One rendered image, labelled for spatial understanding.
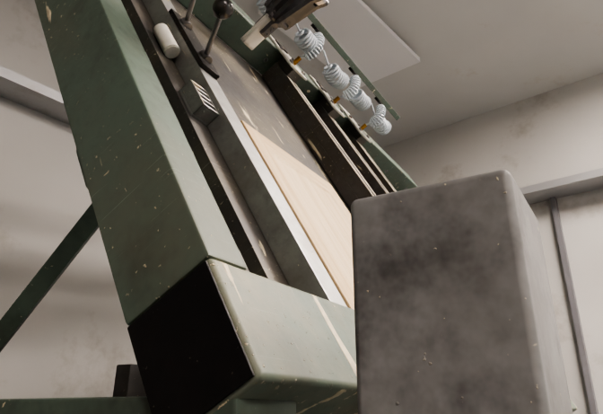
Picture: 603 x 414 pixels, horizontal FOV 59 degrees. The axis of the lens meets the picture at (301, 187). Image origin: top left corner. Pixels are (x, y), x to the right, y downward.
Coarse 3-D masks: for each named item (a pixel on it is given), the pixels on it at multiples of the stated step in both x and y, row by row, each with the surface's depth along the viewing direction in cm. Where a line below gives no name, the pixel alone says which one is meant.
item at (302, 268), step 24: (144, 0) 115; (168, 0) 117; (168, 24) 107; (192, 72) 98; (216, 96) 93; (216, 120) 90; (216, 144) 88; (240, 144) 85; (240, 168) 84; (264, 168) 86; (264, 192) 79; (264, 216) 78; (288, 216) 78; (288, 240) 74; (288, 264) 73; (312, 264) 72; (312, 288) 70
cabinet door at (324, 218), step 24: (240, 120) 106; (264, 144) 107; (288, 168) 111; (288, 192) 96; (312, 192) 113; (312, 216) 100; (336, 216) 116; (312, 240) 88; (336, 240) 102; (336, 264) 90; (336, 288) 82
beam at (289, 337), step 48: (192, 288) 46; (240, 288) 48; (288, 288) 56; (144, 336) 47; (192, 336) 45; (240, 336) 43; (288, 336) 49; (336, 336) 58; (144, 384) 46; (192, 384) 43; (240, 384) 41; (288, 384) 44; (336, 384) 50
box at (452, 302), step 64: (448, 192) 38; (512, 192) 36; (384, 256) 38; (448, 256) 36; (512, 256) 34; (384, 320) 37; (448, 320) 35; (512, 320) 33; (384, 384) 35; (448, 384) 33; (512, 384) 31
